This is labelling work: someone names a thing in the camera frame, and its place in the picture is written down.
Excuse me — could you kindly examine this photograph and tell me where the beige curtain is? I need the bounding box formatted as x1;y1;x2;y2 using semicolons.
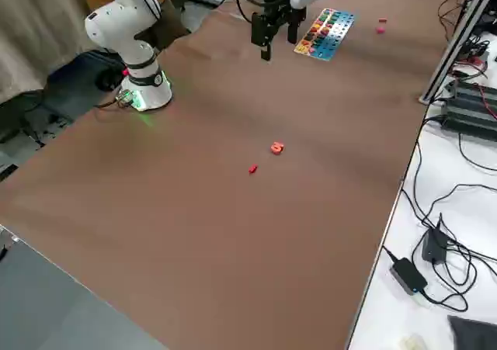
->
0;0;98;105

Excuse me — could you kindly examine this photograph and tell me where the black power adapter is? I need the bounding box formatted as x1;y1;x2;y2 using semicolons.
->
421;213;450;265

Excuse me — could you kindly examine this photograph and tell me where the dark grey cloth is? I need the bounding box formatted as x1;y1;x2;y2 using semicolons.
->
446;314;497;350

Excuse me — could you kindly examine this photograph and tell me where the black desk cable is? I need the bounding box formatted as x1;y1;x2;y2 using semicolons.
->
421;233;497;313

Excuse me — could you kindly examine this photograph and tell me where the aluminium frame post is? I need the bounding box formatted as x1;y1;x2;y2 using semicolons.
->
418;0;497;105

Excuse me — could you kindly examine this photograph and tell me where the black adapter with blue light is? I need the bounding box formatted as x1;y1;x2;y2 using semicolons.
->
389;257;429;296

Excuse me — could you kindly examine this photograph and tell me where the blue toy puzzle board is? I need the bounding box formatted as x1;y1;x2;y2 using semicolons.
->
293;8;356;62

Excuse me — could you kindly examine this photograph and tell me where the black power supply unit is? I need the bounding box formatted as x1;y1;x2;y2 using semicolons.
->
440;78;497;144

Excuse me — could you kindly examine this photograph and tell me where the white desk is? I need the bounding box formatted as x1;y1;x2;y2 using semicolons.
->
347;105;497;350

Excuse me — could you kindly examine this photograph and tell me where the red black wire bundle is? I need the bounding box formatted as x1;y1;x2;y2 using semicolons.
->
450;31;497;80

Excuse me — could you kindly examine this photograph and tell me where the grey metal panel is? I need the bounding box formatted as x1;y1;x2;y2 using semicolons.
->
0;224;169;350

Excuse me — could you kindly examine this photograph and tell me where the black bag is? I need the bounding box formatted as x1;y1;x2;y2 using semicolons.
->
46;50;127;95

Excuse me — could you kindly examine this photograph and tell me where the small white object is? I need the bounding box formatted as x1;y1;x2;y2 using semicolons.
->
399;334;428;350

